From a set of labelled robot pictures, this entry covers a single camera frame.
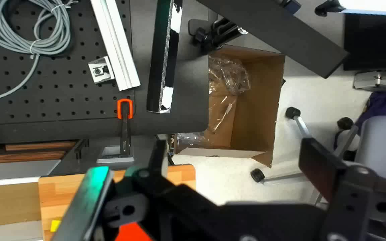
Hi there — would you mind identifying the cardboard box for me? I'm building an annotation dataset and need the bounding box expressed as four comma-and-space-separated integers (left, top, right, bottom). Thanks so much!
175, 46, 285, 166

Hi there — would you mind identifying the orange plate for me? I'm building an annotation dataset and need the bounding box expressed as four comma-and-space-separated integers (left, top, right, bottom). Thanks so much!
115, 222, 151, 241

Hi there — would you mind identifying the clear plastic wrap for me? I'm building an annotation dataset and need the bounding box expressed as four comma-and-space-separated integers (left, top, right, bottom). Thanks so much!
207, 56, 250, 133

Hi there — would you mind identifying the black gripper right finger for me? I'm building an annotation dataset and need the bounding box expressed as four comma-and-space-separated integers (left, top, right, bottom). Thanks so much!
299, 138, 347, 202

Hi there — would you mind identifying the orange handled bar clamp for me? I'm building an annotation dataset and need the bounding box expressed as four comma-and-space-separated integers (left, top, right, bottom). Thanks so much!
98, 98, 134, 165

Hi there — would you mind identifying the coiled grey cable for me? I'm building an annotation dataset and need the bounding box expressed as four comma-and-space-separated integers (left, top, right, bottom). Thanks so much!
0, 0, 79, 103

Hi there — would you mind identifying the small metal corner bracket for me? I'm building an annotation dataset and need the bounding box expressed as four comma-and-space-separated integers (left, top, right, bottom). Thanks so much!
88, 56, 115, 83

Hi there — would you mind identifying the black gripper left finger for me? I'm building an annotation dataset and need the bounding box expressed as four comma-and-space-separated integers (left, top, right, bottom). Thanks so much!
52, 166, 112, 241

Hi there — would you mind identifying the black perforated board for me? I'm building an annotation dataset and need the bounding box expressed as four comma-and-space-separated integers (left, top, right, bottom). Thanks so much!
0, 0, 134, 126

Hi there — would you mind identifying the aluminium extrusion bar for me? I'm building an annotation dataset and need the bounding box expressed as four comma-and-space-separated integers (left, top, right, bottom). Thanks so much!
89, 0, 140, 91

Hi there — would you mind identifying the yellow block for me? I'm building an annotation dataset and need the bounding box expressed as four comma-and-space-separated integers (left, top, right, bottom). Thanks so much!
49, 220, 61, 233

